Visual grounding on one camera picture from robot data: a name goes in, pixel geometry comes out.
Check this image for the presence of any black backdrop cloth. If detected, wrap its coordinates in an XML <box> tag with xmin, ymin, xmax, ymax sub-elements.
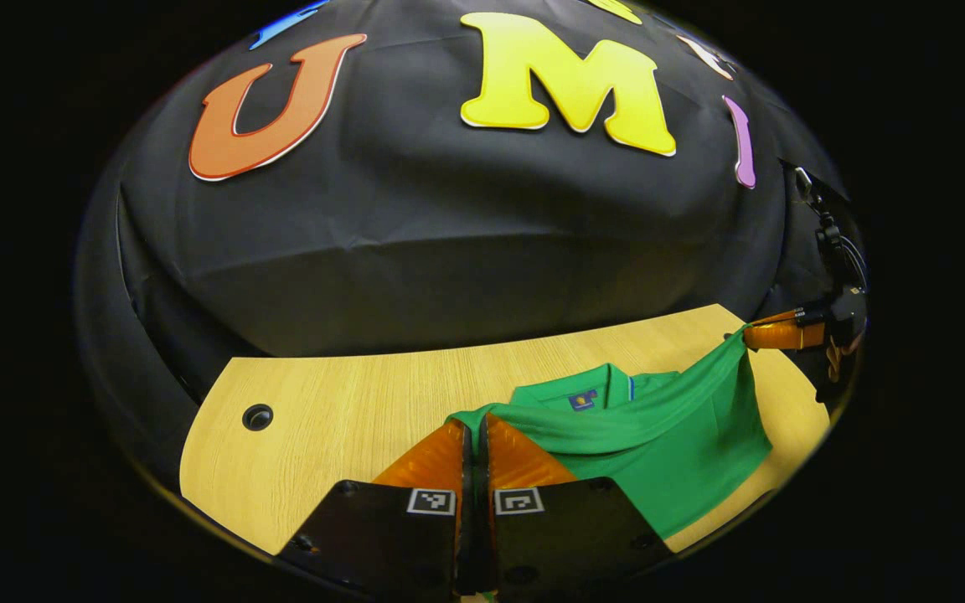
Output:
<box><xmin>72</xmin><ymin>0</ymin><xmax>869</xmax><ymax>487</ymax></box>

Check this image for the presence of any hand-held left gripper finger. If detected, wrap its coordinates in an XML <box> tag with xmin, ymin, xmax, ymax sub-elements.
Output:
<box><xmin>476</xmin><ymin>412</ymin><xmax>676</xmax><ymax>600</ymax></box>
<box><xmin>277</xmin><ymin>417</ymin><xmax>477</xmax><ymax>600</ymax></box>

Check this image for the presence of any green T-shirt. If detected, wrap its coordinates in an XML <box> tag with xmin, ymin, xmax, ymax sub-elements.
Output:
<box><xmin>446</xmin><ymin>325</ymin><xmax>774</xmax><ymax>541</ymax></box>

